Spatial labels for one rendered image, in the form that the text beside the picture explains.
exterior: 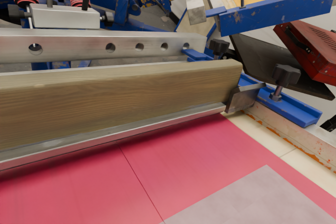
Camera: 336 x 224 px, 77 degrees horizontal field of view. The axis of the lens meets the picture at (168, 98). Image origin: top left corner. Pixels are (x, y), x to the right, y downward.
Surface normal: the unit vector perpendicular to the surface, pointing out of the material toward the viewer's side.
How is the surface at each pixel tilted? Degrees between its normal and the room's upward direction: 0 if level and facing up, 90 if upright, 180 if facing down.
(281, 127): 90
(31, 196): 17
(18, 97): 73
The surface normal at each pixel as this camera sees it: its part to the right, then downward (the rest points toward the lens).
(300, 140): -0.83, 0.15
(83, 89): 0.54, 0.47
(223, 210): 0.15, -0.87
